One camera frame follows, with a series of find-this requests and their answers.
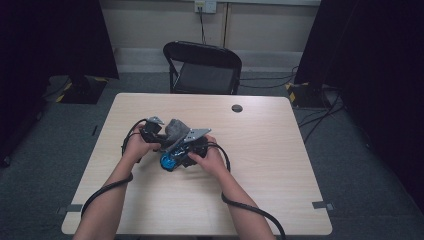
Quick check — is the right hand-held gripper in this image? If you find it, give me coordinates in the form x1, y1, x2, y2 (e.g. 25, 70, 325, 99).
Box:
179, 128, 213, 168

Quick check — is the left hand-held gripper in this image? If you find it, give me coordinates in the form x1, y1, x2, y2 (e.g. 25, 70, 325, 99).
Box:
139, 116, 166, 144

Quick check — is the grey terry cloth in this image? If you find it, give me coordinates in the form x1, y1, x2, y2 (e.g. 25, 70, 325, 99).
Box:
163, 118, 192, 151

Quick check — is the blue toy car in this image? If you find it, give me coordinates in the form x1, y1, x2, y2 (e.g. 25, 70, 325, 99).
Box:
159, 143, 191, 173

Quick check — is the person's left hand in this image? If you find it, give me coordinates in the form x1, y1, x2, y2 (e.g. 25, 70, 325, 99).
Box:
122, 123, 162, 164

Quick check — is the person's right hand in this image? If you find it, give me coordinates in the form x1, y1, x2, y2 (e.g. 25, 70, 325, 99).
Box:
188, 134, 228, 178

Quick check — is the black folding chair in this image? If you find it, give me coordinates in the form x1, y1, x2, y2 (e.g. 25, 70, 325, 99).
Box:
162, 40, 243, 95

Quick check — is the black stand base yellow tape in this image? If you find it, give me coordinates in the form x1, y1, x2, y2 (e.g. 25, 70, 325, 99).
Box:
55, 74, 108, 105
284, 81, 331, 108

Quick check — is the grey tape strip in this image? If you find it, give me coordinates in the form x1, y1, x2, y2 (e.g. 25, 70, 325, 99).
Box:
312, 200, 335, 211
56, 203, 84, 215

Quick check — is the left hand-held gripper cable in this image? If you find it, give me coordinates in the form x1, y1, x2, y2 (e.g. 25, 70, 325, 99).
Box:
80, 118, 148, 218

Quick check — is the hand-held gripper cable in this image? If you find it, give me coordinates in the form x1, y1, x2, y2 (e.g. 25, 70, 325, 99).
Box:
206, 142, 287, 240
80, 118, 148, 218

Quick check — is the black floor cable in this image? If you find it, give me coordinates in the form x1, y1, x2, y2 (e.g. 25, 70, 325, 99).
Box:
239, 65, 299, 90

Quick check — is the right hand-held gripper cable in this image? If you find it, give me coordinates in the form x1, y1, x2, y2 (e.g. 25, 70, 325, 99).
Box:
206, 142, 287, 240

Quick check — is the black socket cable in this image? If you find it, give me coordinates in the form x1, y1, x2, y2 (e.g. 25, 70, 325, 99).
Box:
198, 7, 207, 45

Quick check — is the bundle of black floor cables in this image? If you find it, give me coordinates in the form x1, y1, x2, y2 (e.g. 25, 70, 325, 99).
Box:
298, 89, 344, 144

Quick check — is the white wall socket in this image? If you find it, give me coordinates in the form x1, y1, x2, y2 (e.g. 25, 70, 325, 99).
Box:
194, 0, 218, 14

